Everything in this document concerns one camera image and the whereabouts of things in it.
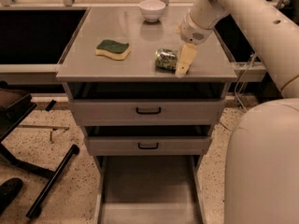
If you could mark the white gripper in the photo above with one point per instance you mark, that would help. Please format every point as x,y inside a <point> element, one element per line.
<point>192,30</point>

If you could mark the crushed green can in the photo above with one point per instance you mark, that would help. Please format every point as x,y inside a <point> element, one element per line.
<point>166,59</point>

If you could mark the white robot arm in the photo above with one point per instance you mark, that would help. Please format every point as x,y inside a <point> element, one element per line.
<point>262,161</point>

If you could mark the grey drawer cabinet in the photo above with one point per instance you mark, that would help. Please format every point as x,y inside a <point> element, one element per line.
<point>126,25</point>

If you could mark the grey middle drawer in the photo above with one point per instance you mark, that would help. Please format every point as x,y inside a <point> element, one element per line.
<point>147,140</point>

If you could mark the grey drawer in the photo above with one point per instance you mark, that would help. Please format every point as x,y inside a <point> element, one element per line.
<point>147,140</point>
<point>145,103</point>
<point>149,190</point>

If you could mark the grey top drawer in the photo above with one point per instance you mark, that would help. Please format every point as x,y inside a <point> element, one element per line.
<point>145,103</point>

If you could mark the grey bottom drawer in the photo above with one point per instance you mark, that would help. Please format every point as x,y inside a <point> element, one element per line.
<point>149,190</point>

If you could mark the white ceramic bowl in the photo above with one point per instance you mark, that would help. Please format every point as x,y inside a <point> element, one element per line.
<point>152,10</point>

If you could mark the green yellow sponge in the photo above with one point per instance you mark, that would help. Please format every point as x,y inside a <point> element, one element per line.
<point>113,49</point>

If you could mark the black shoe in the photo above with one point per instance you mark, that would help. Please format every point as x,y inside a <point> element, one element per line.
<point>8,192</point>

